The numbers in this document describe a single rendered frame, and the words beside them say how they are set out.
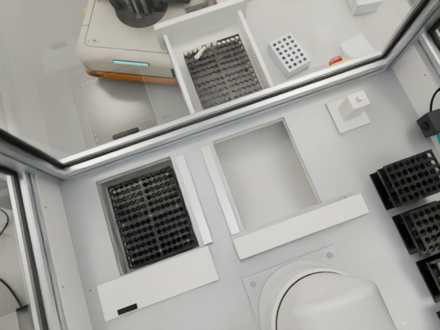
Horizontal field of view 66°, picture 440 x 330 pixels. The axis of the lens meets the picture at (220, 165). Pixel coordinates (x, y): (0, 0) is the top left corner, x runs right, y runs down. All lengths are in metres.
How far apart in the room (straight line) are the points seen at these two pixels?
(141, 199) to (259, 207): 0.33
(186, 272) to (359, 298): 0.44
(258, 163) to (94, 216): 0.47
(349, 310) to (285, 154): 0.59
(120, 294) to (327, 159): 0.60
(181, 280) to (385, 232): 0.50
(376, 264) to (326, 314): 0.42
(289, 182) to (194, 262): 0.36
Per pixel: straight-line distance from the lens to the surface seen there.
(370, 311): 0.52
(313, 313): 0.51
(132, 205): 0.96
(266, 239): 0.80
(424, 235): 0.85
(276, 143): 1.01
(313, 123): 0.93
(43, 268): 0.79
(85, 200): 0.92
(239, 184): 0.97
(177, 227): 0.90
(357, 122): 0.95
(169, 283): 0.84
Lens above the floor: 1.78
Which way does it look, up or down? 75 degrees down
